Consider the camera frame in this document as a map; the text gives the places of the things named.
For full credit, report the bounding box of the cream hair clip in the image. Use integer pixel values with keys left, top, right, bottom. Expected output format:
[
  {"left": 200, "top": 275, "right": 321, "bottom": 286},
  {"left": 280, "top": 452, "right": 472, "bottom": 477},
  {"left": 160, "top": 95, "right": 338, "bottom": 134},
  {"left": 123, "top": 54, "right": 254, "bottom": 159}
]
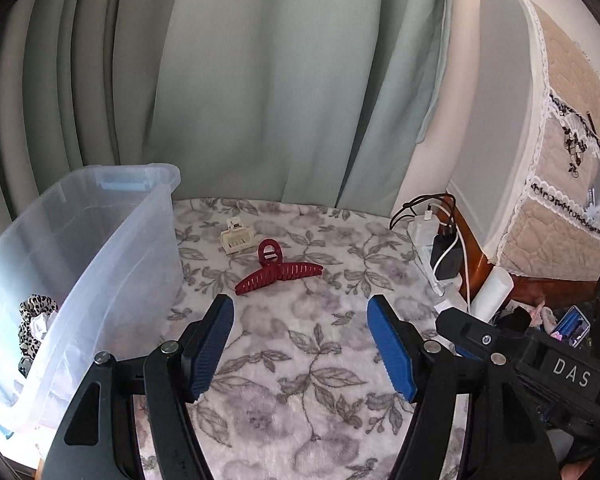
[{"left": 220, "top": 217, "right": 251, "bottom": 255}]

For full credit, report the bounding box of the dark red hair claw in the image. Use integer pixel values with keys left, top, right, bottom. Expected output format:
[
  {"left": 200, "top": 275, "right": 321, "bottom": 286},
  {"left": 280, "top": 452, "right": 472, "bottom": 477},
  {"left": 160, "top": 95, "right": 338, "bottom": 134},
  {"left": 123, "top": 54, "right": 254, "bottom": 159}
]
[{"left": 234, "top": 240, "right": 325, "bottom": 297}]

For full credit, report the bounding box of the white paper roll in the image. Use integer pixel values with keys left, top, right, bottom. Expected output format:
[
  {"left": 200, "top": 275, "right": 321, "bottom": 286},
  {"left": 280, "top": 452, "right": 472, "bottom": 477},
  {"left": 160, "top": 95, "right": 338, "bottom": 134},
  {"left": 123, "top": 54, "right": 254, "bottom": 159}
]
[{"left": 472, "top": 266, "right": 516, "bottom": 323}]

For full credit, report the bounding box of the pale green curtain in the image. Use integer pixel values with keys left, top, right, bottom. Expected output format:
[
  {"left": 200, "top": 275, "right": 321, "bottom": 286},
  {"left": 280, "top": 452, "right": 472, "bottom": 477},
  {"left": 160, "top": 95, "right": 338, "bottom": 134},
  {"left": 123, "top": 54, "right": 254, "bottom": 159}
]
[{"left": 0, "top": 0, "right": 456, "bottom": 211}]

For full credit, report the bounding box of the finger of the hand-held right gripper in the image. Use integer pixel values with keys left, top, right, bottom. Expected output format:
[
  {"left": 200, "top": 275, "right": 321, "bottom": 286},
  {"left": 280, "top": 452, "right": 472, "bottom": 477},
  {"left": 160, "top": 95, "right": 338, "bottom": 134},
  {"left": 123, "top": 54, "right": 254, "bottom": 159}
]
[{"left": 435, "top": 307, "right": 537, "bottom": 367}]

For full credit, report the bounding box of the dark cloth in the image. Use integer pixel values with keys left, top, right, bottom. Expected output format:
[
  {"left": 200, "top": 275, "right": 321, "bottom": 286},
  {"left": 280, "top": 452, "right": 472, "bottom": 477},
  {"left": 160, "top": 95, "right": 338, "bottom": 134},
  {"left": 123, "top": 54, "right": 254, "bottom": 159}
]
[{"left": 497, "top": 307, "right": 531, "bottom": 333}]

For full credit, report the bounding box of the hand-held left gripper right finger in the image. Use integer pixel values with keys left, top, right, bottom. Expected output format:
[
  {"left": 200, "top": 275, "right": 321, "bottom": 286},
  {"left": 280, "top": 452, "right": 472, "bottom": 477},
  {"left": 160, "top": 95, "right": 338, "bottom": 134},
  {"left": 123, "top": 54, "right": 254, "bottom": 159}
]
[{"left": 367, "top": 294, "right": 556, "bottom": 480}]

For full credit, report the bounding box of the clear plastic storage container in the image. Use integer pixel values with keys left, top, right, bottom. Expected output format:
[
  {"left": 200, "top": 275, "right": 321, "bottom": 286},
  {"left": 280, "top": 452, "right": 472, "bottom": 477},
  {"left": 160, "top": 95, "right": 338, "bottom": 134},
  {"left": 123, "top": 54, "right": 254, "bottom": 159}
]
[{"left": 0, "top": 162, "right": 183, "bottom": 433}]

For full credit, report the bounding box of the white power strip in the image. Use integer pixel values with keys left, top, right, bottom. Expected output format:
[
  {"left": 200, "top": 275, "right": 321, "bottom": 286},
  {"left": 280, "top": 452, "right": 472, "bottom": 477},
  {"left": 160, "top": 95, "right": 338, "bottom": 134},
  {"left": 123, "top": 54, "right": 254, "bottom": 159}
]
[{"left": 407, "top": 215, "right": 473, "bottom": 311}]

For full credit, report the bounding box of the blue edged case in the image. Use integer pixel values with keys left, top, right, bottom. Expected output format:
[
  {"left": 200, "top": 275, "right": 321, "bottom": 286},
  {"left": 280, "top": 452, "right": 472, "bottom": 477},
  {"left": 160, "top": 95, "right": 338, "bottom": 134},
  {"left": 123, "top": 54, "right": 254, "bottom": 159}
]
[{"left": 555, "top": 306, "right": 592, "bottom": 347}]

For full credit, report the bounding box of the black cable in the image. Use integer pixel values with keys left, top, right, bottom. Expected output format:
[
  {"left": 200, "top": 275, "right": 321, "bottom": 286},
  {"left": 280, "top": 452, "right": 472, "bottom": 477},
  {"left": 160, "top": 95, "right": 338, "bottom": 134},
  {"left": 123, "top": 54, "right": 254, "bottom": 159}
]
[{"left": 390, "top": 192, "right": 456, "bottom": 231}]

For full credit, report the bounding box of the black charger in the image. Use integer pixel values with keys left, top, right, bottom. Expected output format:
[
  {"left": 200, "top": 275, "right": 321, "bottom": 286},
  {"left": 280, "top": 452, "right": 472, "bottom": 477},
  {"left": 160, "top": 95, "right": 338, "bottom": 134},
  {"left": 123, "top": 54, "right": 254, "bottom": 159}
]
[{"left": 430, "top": 232, "right": 463, "bottom": 281}]

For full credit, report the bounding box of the leopard print scrunchie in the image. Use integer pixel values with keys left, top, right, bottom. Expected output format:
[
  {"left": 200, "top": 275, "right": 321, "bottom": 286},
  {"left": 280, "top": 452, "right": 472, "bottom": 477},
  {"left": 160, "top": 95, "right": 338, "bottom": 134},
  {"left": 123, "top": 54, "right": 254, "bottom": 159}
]
[{"left": 17, "top": 294, "right": 61, "bottom": 378}]

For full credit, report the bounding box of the wooden bed frame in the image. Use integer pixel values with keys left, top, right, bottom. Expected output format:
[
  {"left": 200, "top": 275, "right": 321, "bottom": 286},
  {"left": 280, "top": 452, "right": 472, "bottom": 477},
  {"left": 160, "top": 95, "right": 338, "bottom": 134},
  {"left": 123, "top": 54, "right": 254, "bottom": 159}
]
[{"left": 455, "top": 205, "right": 600, "bottom": 311}]

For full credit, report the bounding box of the white cable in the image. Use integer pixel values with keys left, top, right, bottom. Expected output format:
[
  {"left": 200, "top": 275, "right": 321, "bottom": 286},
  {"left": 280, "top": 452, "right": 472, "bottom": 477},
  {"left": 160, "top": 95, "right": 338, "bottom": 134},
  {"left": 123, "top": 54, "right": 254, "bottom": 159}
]
[{"left": 447, "top": 200, "right": 473, "bottom": 311}]

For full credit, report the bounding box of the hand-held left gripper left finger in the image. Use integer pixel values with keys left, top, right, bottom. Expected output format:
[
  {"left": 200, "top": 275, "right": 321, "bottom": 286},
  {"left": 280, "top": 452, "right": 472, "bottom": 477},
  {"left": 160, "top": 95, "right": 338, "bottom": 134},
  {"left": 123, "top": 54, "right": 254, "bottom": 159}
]
[{"left": 45, "top": 294, "right": 236, "bottom": 480}]

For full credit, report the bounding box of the white charger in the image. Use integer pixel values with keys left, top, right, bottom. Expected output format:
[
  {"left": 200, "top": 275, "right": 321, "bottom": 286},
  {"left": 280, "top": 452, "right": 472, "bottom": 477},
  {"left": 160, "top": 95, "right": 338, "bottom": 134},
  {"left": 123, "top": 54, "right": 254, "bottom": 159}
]
[{"left": 415, "top": 212, "right": 438, "bottom": 246}]

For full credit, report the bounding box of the quilted beige mattress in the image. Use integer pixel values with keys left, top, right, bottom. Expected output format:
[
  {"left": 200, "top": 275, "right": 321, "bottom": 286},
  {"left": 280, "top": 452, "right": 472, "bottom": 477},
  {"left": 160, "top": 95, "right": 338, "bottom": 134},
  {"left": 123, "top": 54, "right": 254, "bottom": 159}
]
[{"left": 447, "top": 0, "right": 600, "bottom": 281}]

